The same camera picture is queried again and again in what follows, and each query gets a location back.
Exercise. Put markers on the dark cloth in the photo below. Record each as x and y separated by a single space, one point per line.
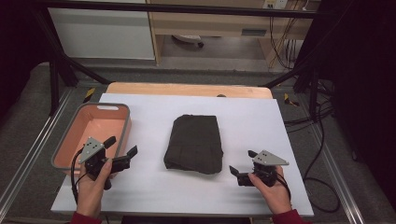
194 143

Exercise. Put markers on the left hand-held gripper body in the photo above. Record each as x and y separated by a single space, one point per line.
93 161

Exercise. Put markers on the person's left hand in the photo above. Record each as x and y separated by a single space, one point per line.
90 194

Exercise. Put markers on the white wall socket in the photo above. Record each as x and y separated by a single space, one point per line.
274 3

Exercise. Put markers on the yellow black floor tape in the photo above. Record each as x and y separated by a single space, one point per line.
290 100
89 95

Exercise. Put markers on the aluminium floor rail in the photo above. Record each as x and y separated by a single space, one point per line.
337 174
34 146

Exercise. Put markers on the pink basket with grey rim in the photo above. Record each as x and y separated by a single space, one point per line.
96 127

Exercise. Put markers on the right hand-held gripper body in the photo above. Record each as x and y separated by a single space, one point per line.
266 158

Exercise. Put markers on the person's right hand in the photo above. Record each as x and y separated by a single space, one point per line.
277 196

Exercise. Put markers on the light wooden desk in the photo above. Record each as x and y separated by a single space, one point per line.
211 26

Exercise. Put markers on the white office chair base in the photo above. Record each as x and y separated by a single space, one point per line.
188 39

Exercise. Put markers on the white cabinet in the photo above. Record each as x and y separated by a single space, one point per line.
102 34

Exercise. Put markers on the black metal frame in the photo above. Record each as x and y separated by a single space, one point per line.
56 77

